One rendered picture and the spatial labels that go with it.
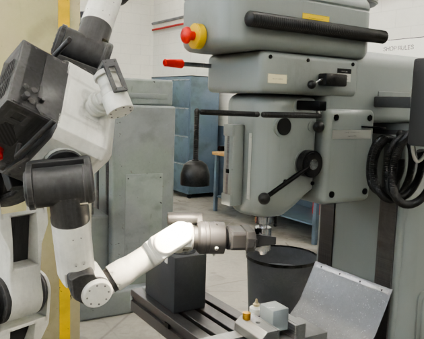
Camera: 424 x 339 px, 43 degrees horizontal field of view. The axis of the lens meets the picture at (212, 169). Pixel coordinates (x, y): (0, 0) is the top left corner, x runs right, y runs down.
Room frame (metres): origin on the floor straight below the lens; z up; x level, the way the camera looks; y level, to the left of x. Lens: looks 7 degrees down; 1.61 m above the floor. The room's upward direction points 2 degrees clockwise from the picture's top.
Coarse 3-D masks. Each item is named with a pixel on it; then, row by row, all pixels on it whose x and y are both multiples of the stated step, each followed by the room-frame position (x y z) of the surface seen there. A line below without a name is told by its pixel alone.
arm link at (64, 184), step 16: (32, 176) 1.16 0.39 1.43; (48, 176) 1.16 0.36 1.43; (64, 176) 1.17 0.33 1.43; (80, 176) 1.18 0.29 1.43; (48, 192) 1.15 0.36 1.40; (64, 192) 1.16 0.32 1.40; (80, 192) 1.17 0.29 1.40; (64, 208) 1.18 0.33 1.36; (80, 208) 1.19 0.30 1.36; (64, 224) 1.19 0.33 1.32; (80, 224) 1.20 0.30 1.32
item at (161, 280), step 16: (176, 256) 1.68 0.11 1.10; (192, 256) 1.70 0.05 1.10; (160, 272) 1.75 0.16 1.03; (176, 272) 1.67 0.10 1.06; (192, 272) 1.70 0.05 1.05; (160, 288) 1.75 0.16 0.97; (176, 288) 1.67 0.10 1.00; (192, 288) 1.70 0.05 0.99; (176, 304) 1.67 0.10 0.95; (192, 304) 1.70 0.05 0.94
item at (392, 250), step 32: (416, 192) 1.53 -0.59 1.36; (320, 224) 1.76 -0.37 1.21; (352, 224) 1.66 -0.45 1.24; (384, 224) 1.55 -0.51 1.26; (416, 224) 1.51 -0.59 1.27; (320, 256) 1.76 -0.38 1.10; (352, 256) 1.65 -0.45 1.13; (384, 256) 1.54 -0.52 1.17; (416, 256) 1.51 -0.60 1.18; (416, 288) 1.51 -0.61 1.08; (384, 320) 1.53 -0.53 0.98; (416, 320) 1.51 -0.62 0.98
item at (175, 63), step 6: (168, 60) 1.38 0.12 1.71; (174, 60) 1.39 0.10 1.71; (180, 60) 1.40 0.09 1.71; (168, 66) 1.38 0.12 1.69; (174, 66) 1.39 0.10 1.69; (180, 66) 1.39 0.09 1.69; (186, 66) 1.41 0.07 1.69; (192, 66) 1.42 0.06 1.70; (198, 66) 1.43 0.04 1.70; (204, 66) 1.44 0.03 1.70; (210, 66) 1.45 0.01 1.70
